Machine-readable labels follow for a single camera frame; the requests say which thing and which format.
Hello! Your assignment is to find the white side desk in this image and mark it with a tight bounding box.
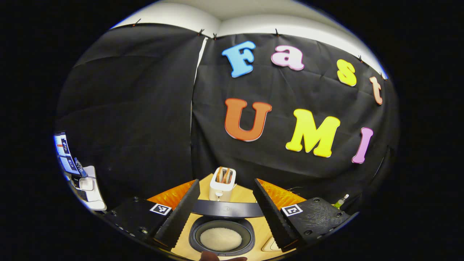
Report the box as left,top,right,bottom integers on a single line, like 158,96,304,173
67,166,107,211

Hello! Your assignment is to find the white rice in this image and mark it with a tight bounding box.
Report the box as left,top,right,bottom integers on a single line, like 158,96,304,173
199,227,243,252

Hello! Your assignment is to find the cream tray of rice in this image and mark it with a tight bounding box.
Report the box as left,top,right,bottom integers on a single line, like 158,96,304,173
261,236,281,252

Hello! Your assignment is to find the black keyboard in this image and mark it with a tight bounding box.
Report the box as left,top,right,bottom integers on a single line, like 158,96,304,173
72,187,89,203

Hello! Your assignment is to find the dark grey rice cooker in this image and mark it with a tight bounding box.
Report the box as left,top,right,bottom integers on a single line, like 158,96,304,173
188,199,264,258

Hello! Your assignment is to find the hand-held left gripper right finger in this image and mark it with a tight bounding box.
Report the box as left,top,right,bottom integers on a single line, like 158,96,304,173
253,178,359,252

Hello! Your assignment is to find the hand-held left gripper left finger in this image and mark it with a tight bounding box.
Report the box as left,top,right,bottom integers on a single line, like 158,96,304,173
101,179,201,251

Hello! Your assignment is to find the clear water bottle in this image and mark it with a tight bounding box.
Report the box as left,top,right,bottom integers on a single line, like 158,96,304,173
74,157,87,177

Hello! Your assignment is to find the black backdrop cloth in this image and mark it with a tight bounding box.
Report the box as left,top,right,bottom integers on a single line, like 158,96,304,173
54,24,399,214

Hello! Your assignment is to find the white toaster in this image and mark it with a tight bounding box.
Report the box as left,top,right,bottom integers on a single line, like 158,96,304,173
209,167,237,202

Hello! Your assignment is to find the green drink bottle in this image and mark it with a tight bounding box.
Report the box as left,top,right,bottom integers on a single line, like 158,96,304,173
333,194,349,210

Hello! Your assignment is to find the computer monitor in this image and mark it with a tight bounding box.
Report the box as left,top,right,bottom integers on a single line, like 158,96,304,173
54,132,79,174

